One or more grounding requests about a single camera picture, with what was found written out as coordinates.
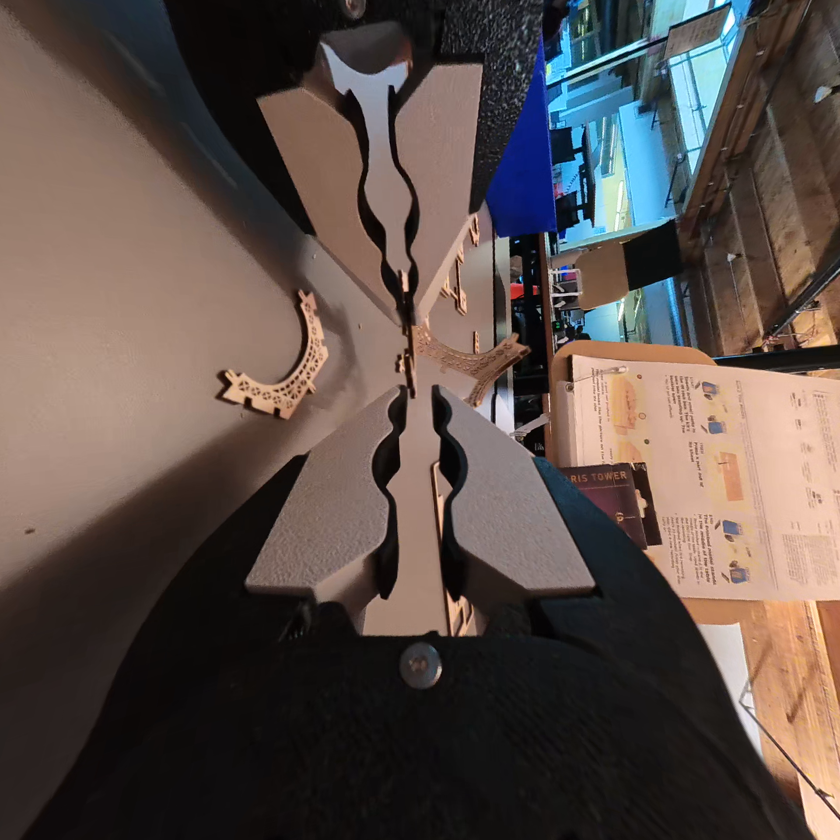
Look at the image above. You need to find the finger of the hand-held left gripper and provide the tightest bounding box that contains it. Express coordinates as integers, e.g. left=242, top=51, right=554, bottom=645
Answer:
left=390, top=62, right=484, bottom=317
left=257, top=85, right=405, bottom=326

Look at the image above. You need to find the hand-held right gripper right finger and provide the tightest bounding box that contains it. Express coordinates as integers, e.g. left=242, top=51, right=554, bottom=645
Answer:
left=432, top=385, right=597, bottom=599

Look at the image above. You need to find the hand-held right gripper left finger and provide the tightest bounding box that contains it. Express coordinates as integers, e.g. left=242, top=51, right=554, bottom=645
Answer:
left=245, top=386, right=408, bottom=601

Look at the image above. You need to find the wooden lattice arch piece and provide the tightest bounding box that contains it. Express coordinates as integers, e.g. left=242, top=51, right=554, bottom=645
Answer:
left=218, top=290, right=329, bottom=420
left=412, top=320, right=531, bottom=385
left=467, top=364, right=509, bottom=408

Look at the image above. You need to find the grey desk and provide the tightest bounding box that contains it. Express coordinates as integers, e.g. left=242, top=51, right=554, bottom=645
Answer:
left=0, top=0, right=514, bottom=840

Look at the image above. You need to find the blue plastic bin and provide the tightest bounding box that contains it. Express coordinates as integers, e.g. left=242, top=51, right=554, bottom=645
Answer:
left=486, top=33, right=559, bottom=238

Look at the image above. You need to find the dark purple box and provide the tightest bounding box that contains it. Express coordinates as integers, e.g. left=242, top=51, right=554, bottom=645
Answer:
left=558, top=462, right=664, bottom=551

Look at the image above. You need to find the tan and black chair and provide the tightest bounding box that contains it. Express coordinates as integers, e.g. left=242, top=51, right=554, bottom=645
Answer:
left=574, top=220, right=683, bottom=311

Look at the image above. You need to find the printed instruction sheet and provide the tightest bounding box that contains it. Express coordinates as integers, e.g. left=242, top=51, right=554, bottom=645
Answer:
left=567, top=354, right=840, bottom=601

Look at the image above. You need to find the white paper sheet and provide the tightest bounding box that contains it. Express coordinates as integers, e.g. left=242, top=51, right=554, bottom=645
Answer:
left=696, top=622, right=765, bottom=756

